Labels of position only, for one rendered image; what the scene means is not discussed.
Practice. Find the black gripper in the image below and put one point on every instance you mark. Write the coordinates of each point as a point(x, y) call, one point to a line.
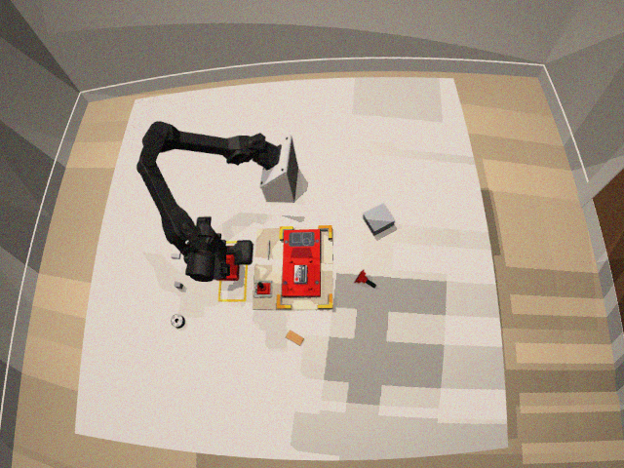
point(243, 253)

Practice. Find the brown rectangular block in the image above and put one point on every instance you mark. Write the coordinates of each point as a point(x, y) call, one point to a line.
point(294, 337)

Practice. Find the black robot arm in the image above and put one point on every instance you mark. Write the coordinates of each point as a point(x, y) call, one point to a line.
point(203, 265)

